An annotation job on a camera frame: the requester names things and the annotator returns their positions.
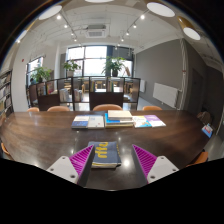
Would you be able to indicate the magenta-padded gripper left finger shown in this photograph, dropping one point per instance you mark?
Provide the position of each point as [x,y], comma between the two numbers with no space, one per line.
[63,168]

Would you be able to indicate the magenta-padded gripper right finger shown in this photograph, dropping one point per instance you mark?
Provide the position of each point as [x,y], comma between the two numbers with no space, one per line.
[161,168]

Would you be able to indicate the grey towel with yellow letters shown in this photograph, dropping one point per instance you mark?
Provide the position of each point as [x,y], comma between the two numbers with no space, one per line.
[105,155]

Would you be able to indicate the purple magazine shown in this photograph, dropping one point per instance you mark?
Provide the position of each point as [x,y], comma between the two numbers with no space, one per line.
[155,120]

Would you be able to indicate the dark blue book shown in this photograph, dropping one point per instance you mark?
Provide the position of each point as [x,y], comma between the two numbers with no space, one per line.
[80,122]

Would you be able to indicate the light blue magazine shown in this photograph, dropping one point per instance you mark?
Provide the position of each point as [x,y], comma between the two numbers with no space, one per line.
[141,122]

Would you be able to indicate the white book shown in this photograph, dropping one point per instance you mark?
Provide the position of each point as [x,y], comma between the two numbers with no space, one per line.
[96,122]

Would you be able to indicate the large bright blue book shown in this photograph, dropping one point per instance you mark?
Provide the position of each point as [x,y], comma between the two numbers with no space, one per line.
[111,122]

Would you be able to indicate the thick cream book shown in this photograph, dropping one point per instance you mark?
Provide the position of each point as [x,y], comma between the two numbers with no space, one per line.
[120,115]

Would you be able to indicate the low dark shelf unit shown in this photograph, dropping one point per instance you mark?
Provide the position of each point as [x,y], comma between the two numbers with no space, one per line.
[106,98]

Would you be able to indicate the potted green plant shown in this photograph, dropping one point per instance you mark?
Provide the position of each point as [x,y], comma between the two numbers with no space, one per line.
[114,65]
[40,73]
[71,66]

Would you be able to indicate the ceiling air conditioner unit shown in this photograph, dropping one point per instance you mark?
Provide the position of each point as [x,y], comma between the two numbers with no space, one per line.
[96,32]

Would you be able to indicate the group of ceiling spotlights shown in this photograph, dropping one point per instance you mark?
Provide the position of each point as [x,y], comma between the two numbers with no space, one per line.
[142,16]

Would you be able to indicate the group of round ceiling lamps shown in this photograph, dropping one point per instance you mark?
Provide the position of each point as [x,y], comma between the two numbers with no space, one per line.
[160,9]

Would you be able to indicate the white wall radiator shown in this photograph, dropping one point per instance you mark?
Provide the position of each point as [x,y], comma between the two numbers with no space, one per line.
[165,94]

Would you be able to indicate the tall wall bookshelf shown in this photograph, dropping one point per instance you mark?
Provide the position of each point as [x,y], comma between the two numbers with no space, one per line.
[5,93]

